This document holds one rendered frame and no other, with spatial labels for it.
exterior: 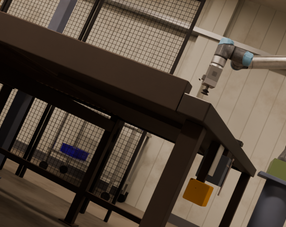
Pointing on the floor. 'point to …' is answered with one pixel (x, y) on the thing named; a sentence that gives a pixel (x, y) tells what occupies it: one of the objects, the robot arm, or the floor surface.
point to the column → (272, 202)
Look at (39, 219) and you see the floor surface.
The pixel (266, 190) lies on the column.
